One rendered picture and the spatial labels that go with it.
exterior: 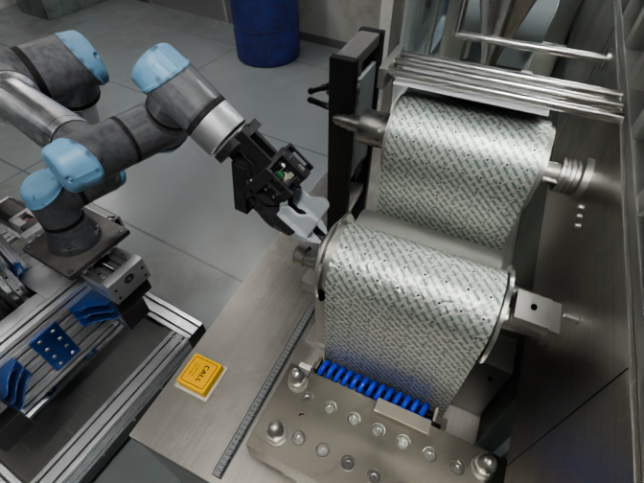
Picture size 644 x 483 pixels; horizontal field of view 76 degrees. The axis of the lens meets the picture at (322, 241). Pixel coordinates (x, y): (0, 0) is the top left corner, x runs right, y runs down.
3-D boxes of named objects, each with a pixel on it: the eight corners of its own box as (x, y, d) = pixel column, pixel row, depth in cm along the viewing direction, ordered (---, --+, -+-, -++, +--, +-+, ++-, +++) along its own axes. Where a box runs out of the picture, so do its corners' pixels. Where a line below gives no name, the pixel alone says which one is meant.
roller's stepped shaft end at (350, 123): (336, 121, 80) (336, 106, 78) (365, 128, 79) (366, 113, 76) (330, 129, 78) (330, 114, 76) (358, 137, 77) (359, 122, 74)
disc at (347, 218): (356, 227, 74) (343, 199, 60) (359, 228, 74) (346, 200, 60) (327, 304, 72) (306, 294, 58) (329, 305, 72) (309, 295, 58)
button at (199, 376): (198, 356, 92) (195, 352, 90) (224, 369, 90) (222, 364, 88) (178, 384, 87) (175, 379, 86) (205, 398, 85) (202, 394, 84)
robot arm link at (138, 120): (107, 132, 67) (112, 101, 58) (166, 106, 73) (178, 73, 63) (138, 172, 68) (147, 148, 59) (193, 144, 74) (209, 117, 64)
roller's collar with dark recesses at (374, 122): (367, 131, 81) (370, 102, 76) (396, 139, 79) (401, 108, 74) (355, 149, 77) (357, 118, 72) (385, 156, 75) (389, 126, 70)
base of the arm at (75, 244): (38, 244, 126) (21, 221, 118) (80, 215, 134) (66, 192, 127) (71, 264, 120) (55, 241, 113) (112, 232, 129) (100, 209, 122)
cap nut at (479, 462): (472, 451, 67) (480, 443, 63) (495, 462, 66) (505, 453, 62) (468, 473, 64) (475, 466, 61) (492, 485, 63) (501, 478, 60)
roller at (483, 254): (364, 239, 87) (369, 195, 78) (487, 279, 80) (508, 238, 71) (342, 280, 80) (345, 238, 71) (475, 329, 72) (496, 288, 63)
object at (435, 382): (325, 363, 81) (326, 312, 67) (442, 415, 74) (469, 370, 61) (324, 365, 81) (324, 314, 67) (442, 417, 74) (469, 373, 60)
